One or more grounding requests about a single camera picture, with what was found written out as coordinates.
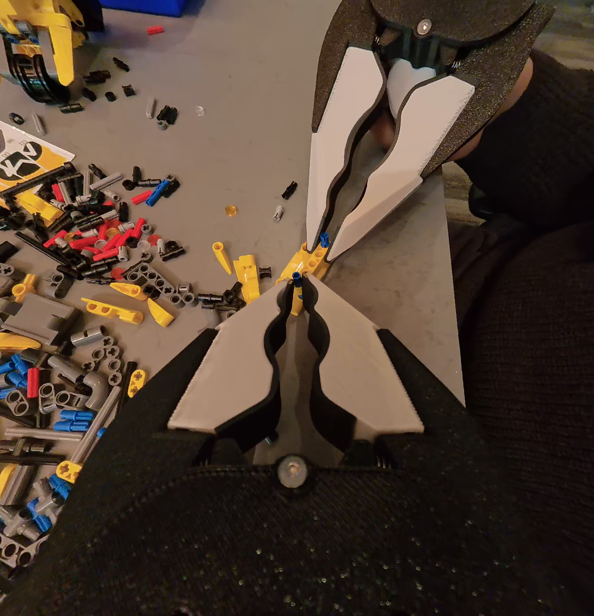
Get person's right hand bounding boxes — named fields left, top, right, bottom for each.
left=446, top=57, right=537, bottom=165

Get black cross connector piece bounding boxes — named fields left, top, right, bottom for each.
left=197, top=281, right=247, bottom=311

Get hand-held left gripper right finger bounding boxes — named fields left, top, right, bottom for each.
left=303, top=277, right=425, bottom=455

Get yellow beam with blue pins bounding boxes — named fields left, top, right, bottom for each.
left=290, top=232, right=332, bottom=317

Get pile of loose building pieces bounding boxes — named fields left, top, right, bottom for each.
left=0, top=161, right=206, bottom=571

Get yellow grey brick model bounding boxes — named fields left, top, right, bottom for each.
left=0, top=0, right=88, bottom=104

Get scattered small black pins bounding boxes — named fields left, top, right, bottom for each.
left=8, top=57, right=180, bottom=132

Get blue storage bin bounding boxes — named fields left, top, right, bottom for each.
left=99, top=0, right=194, bottom=17

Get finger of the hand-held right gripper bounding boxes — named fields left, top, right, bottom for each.
left=306, top=46, right=389, bottom=246
left=327, top=60, right=476, bottom=263

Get yellow grey sticker sheet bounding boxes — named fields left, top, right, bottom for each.
left=0, top=115, right=76, bottom=217

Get person's right forearm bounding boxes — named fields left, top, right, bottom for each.
left=453, top=48, right=594, bottom=227

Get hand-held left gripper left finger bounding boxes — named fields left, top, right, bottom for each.
left=167, top=280, right=289, bottom=454

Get yellow angled panel piece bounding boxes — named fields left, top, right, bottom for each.
left=233, top=255, right=260, bottom=305

